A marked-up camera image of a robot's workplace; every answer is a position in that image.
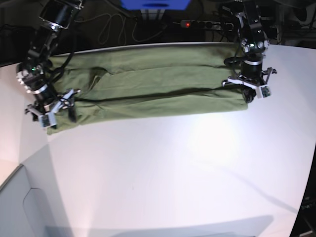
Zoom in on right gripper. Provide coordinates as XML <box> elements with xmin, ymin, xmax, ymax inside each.
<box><xmin>24</xmin><ymin>84</ymin><xmax>81</xmax><ymax>129</ymax></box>

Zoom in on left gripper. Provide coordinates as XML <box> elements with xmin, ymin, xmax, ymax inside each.
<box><xmin>222</xmin><ymin>60</ymin><xmax>277</xmax><ymax>103</ymax></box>

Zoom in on green T-shirt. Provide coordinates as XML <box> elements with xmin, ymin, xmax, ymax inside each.
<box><xmin>47</xmin><ymin>44</ymin><xmax>248</xmax><ymax>135</ymax></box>

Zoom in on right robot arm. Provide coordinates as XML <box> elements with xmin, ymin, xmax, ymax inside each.
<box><xmin>16</xmin><ymin>0</ymin><xmax>84</xmax><ymax>129</ymax></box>

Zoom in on black power strip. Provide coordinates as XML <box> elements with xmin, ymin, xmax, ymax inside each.
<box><xmin>180</xmin><ymin>20</ymin><xmax>234</xmax><ymax>31</ymax></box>

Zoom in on blue box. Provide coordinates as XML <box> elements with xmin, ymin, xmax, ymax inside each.
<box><xmin>121</xmin><ymin>0</ymin><xmax>190</xmax><ymax>10</ymax></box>

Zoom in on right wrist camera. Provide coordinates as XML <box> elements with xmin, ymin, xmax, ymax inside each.
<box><xmin>39</xmin><ymin>114</ymin><xmax>56</xmax><ymax>128</ymax></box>

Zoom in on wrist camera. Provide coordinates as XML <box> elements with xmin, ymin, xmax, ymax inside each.
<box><xmin>39</xmin><ymin>114</ymin><xmax>56</xmax><ymax>128</ymax></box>
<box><xmin>256</xmin><ymin>85</ymin><xmax>271</xmax><ymax>99</ymax></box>

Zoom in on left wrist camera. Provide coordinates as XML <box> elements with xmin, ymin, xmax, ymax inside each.
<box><xmin>256</xmin><ymin>85</ymin><xmax>271</xmax><ymax>99</ymax></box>

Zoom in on white cable behind table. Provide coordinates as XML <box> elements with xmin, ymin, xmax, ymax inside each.
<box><xmin>74</xmin><ymin>4</ymin><xmax>173</xmax><ymax>45</ymax></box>

